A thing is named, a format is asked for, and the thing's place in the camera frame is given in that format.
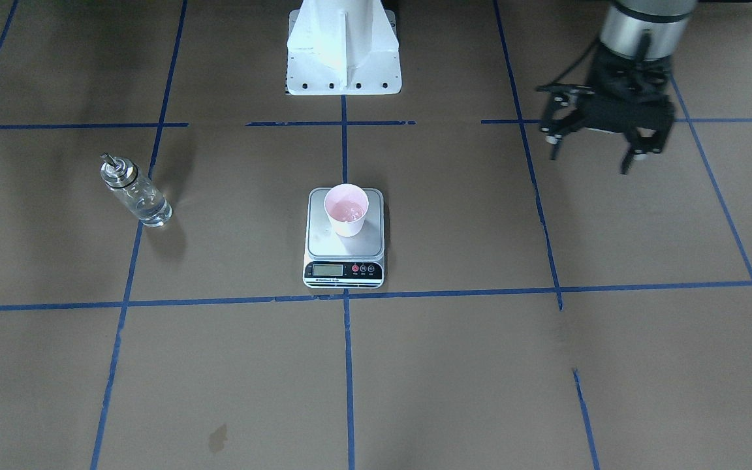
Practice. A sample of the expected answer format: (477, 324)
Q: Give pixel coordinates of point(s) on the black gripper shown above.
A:
(563, 109)

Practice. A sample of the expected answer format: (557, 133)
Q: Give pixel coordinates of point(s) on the pink plastic cup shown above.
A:
(346, 206)

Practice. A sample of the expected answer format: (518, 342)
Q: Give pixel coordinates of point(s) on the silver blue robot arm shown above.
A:
(637, 30)

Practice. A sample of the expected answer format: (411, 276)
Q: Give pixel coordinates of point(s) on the silver digital kitchen scale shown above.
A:
(332, 260)

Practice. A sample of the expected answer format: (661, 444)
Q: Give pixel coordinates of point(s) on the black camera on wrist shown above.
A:
(562, 95)

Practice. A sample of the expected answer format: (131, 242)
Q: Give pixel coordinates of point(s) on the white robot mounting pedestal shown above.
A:
(343, 48)

